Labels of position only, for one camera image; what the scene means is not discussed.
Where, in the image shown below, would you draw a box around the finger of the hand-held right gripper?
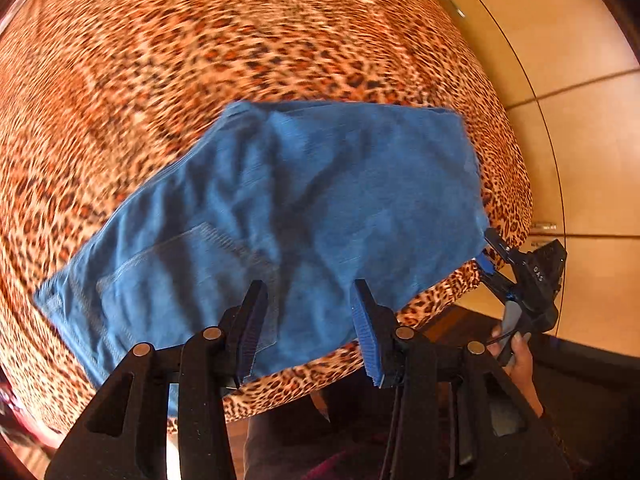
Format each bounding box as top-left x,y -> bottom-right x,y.
474,253 -> 512,304
482,227 -> 517,264

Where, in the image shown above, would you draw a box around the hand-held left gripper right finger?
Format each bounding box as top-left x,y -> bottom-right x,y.
350,279 -> 573,480

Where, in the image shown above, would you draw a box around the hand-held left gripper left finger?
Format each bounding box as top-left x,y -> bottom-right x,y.
45,280 -> 271,480

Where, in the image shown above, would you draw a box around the blue denim pants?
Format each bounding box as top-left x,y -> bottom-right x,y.
32,100 -> 491,418

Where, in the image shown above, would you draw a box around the person's right forearm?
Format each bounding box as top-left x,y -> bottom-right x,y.
517,374 -> 547,418

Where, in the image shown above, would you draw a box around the person's right hand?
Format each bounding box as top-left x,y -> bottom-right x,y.
487,323 -> 537,385

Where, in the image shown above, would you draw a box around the light wooden wardrobe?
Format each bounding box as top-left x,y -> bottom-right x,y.
405,0 -> 640,356

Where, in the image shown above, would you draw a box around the leopard print bed sheet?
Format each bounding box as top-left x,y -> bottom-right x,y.
0,0 -> 533,436

